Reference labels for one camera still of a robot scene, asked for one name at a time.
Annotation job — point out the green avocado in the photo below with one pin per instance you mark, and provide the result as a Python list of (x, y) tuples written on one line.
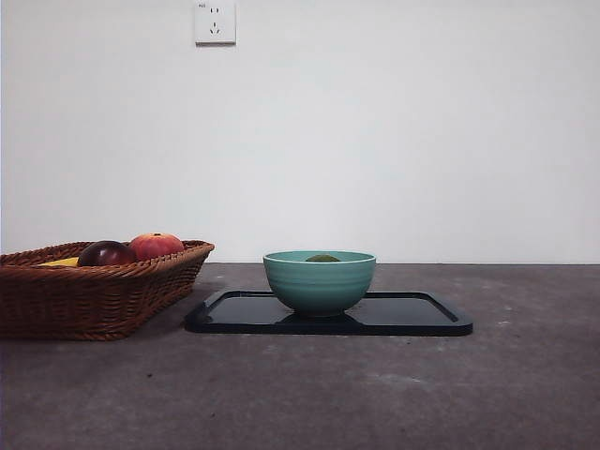
[(321, 257)]

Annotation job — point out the teal ribbed bowl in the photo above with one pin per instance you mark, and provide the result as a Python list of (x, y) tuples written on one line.
[(319, 286)]

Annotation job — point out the black rectangular tray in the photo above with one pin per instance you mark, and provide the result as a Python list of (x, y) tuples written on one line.
[(403, 316)]

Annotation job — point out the red apple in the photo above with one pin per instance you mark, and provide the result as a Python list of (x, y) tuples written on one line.
[(158, 245)]

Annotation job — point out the dark purple plum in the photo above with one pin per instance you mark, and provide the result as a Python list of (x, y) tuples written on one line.
[(107, 253)]

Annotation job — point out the brown wicker basket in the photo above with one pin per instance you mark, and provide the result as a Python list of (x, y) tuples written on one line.
[(84, 300)]

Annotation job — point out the yellow banana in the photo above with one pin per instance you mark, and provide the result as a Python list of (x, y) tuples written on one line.
[(61, 262)]

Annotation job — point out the white wall power socket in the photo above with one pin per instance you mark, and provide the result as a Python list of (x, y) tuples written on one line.
[(215, 22)]

